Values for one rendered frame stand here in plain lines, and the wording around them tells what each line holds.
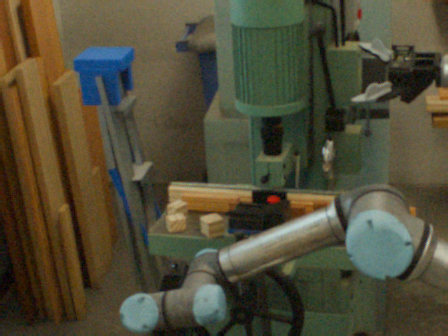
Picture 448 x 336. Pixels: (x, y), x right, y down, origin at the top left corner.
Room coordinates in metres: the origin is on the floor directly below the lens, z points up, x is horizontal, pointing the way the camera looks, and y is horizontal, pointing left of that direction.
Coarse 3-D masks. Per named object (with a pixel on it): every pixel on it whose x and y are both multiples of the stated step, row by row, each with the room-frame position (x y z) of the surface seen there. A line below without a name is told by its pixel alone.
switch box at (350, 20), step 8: (336, 0) 2.40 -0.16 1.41; (344, 0) 2.39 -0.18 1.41; (352, 0) 2.39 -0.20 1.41; (336, 8) 2.40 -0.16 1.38; (344, 8) 2.39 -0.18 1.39; (352, 8) 2.39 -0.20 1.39; (344, 16) 2.39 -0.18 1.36; (352, 16) 2.39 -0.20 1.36; (344, 24) 2.39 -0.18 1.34; (352, 24) 2.39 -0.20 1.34
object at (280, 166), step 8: (288, 144) 2.22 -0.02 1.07; (288, 152) 2.18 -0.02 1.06; (256, 160) 2.12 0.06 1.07; (264, 160) 2.12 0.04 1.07; (272, 160) 2.12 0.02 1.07; (280, 160) 2.11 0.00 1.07; (288, 160) 2.18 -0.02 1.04; (256, 168) 2.12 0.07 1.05; (264, 168) 2.11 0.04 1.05; (272, 168) 2.11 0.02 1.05; (280, 168) 2.10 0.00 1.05; (288, 168) 2.17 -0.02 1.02; (256, 176) 2.12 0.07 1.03; (272, 176) 2.11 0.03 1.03; (280, 176) 2.10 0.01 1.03; (256, 184) 2.12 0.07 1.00; (264, 184) 2.11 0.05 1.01; (272, 184) 2.11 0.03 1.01; (280, 184) 2.10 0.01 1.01
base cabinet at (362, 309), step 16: (368, 288) 2.33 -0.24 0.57; (352, 304) 2.02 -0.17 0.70; (368, 304) 2.33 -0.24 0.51; (224, 320) 2.02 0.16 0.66; (256, 320) 2.00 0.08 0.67; (272, 320) 1.99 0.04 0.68; (320, 320) 1.97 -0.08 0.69; (336, 320) 1.96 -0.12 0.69; (352, 320) 2.02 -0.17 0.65; (368, 320) 2.34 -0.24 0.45
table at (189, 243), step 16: (160, 224) 2.12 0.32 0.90; (192, 224) 2.11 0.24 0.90; (224, 224) 2.11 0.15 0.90; (160, 240) 2.06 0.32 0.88; (176, 240) 2.05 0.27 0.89; (192, 240) 2.04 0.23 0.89; (208, 240) 2.03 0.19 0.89; (192, 256) 2.04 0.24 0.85; (304, 256) 1.97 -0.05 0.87; (320, 256) 1.96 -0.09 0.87; (336, 256) 1.96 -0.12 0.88; (288, 272) 1.89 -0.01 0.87
